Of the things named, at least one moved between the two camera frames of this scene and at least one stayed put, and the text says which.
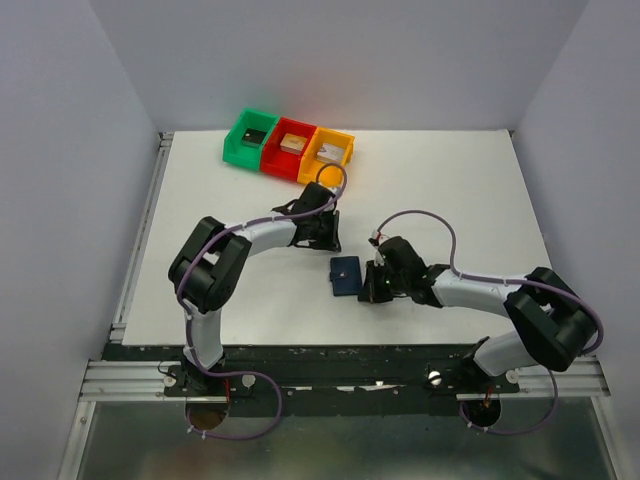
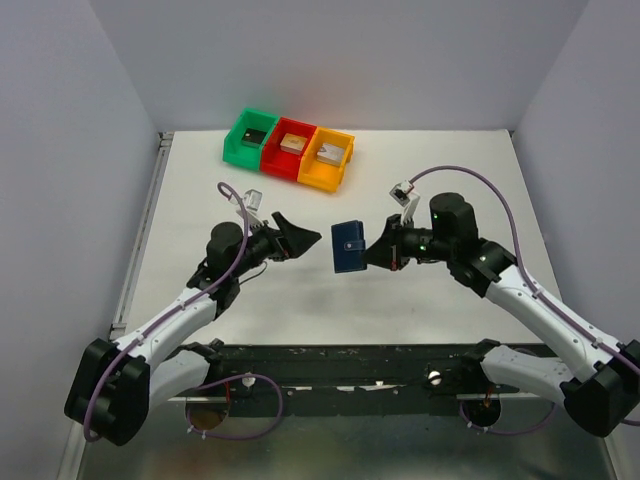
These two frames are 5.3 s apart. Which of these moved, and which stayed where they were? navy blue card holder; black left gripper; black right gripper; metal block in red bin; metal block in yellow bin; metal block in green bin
Moved: navy blue card holder; black left gripper; black right gripper
Stayed: metal block in yellow bin; metal block in green bin; metal block in red bin
